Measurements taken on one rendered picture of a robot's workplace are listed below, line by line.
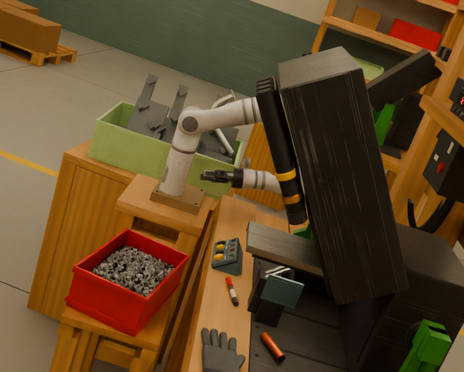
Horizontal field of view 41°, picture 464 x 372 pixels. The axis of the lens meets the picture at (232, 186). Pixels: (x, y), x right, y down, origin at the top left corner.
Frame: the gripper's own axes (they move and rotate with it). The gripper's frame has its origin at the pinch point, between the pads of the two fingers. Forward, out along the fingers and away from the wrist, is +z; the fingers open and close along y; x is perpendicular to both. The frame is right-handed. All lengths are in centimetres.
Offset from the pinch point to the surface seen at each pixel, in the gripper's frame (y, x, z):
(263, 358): -71, -55, -10
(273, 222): 10.9, -14.1, -29.5
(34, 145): 258, 53, 101
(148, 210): -0.5, -14.6, 18.7
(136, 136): 35.8, 19.4, 25.3
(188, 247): 2.6, -26.4, 3.3
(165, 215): -1.0, -15.9, 12.4
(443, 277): -88, -33, -47
